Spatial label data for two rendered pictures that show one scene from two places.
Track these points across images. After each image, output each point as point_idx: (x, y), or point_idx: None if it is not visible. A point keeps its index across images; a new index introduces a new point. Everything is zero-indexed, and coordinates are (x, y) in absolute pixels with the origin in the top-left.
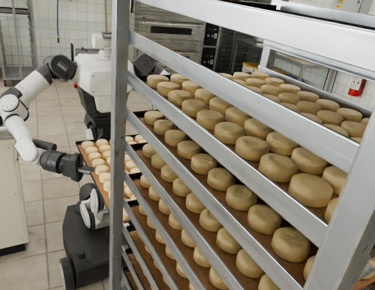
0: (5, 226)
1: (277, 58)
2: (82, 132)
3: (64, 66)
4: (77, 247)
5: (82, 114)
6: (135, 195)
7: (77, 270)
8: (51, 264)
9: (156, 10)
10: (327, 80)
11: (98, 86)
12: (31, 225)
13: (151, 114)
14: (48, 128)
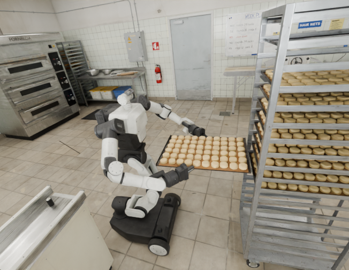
0: (100, 263)
1: (106, 80)
2: (37, 186)
3: (120, 125)
4: (148, 231)
5: (17, 176)
6: (285, 142)
7: (166, 237)
8: (137, 255)
9: (17, 79)
10: (141, 81)
11: (138, 126)
12: None
13: (282, 103)
14: (3, 203)
